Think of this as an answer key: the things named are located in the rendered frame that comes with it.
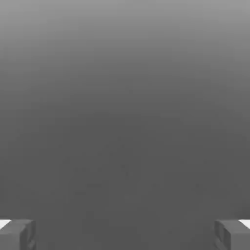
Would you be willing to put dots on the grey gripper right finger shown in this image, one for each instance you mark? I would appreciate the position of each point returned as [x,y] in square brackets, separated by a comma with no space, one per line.
[234,235]

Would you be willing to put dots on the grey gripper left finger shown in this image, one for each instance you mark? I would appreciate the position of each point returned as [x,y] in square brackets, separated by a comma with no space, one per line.
[15,235]

